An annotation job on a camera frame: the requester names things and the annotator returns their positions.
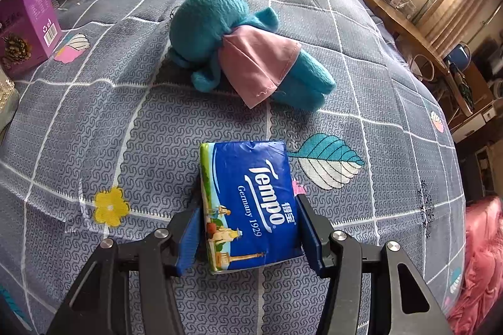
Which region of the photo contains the pink blanket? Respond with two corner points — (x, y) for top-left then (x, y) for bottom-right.
(448, 196), (502, 334)

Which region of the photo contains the blue Tempo tissue pack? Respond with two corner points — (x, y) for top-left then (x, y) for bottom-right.
(200, 141), (303, 275)

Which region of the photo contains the ornate gold tissue box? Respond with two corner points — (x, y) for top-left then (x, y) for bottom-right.
(0, 68), (19, 132)

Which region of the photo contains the purple cardboard box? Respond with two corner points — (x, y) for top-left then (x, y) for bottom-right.
(1, 0), (62, 79)

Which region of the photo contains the grey plaid bed quilt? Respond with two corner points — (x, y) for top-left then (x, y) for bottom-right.
(1, 0), (466, 334)

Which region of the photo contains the pink right curtain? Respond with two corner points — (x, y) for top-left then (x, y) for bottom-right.
(416, 0), (499, 57)

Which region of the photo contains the blue folding chair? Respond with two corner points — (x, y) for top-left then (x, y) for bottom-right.
(443, 42), (475, 116)

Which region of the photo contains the white cabinet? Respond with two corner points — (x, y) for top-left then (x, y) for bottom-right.
(451, 98), (502, 144)

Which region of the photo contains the wooden desk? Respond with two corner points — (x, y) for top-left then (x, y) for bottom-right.
(363, 0), (450, 76)

